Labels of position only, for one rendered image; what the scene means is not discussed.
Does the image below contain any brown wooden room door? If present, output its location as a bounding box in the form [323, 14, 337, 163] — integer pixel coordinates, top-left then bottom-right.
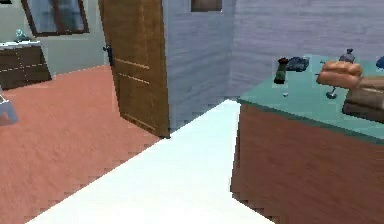
[97, 0, 171, 139]

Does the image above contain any dark blue crumpled cloth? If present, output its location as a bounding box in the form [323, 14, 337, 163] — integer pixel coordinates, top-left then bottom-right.
[285, 56, 311, 73]

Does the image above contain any brown counter with green top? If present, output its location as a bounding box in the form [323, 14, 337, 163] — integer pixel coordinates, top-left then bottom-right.
[230, 54, 384, 224]

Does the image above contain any small grey metal utensil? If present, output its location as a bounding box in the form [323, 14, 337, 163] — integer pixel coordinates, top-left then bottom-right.
[325, 85, 338, 100]

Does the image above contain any orange bread loaf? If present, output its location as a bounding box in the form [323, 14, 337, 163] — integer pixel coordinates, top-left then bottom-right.
[316, 60, 364, 90]

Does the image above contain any grey round shaker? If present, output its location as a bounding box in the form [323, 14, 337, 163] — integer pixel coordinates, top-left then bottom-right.
[338, 48, 356, 64]

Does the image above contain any brown framed window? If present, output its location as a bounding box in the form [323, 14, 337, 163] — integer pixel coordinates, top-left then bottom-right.
[20, 0, 90, 38]

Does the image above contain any brown wooden box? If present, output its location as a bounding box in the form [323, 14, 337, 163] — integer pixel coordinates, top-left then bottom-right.
[341, 76, 384, 124]

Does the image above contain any dark brown chest of drawers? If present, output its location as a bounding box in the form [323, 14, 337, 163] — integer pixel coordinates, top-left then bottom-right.
[0, 40, 53, 91]

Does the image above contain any small teal figurine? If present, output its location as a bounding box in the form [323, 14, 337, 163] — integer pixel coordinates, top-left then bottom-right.
[14, 28, 30, 44]

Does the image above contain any black door handle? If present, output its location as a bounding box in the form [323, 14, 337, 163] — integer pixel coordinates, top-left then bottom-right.
[102, 44, 115, 67]

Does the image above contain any brown framed wall picture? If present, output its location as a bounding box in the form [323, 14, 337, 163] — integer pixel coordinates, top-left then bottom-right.
[190, 0, 223, 13]

